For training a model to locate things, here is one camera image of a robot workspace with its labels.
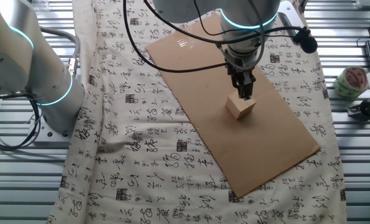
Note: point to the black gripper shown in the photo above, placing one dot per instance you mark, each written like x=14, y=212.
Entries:
x=242, y=62

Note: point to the light wooden block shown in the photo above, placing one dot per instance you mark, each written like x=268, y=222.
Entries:
x=240, y=107

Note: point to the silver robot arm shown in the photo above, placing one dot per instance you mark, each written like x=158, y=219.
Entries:
x=23, y=68

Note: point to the brown cardboard sheet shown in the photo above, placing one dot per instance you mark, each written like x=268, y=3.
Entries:
x=265, y=146

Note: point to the black foam microphone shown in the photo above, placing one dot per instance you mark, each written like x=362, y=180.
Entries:
x=307, y=42

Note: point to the clear packing tape roll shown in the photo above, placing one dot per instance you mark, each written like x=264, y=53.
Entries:
x=351, y=82

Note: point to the white calligraphy print cloth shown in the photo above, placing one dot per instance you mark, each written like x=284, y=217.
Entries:
x=125, y=174

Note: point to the grey flat device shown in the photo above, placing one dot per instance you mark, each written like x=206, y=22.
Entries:
x=369, y=3

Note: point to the clear plastic bag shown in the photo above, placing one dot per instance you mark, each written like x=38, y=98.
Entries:
x=37, y=3

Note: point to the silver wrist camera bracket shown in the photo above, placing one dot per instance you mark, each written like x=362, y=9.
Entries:
x=288, y=14

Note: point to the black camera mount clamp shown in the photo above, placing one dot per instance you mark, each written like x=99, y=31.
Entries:
x=366, y=108

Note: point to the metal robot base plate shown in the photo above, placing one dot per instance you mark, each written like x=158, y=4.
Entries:
x=51, y=134

